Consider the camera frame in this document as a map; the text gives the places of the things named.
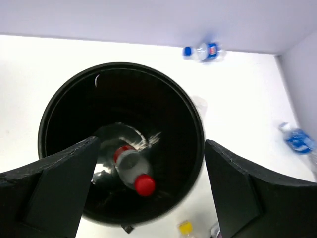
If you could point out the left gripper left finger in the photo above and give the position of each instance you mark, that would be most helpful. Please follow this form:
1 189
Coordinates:
46 198

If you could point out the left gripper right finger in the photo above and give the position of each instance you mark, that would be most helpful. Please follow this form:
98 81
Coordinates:
254 202

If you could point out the clear bottle dark blue label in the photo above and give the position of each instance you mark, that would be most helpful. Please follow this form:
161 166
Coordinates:
215 231

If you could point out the yellow cap orange label bottle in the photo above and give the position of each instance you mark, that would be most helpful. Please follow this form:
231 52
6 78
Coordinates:
186 229

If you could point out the red cap red label bottle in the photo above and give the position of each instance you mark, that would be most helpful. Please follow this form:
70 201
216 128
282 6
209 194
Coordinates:
124 158

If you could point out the clear bottle white green label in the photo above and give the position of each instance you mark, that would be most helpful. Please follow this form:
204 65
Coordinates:
201 106

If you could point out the black plastic waste bin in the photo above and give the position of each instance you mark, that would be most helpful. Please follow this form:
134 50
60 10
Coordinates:
127 103

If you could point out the blue label bottle right side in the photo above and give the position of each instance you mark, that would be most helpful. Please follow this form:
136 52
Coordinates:
302 144

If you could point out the blue label bottle at wall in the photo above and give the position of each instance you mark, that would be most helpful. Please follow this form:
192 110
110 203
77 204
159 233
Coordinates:
204 52

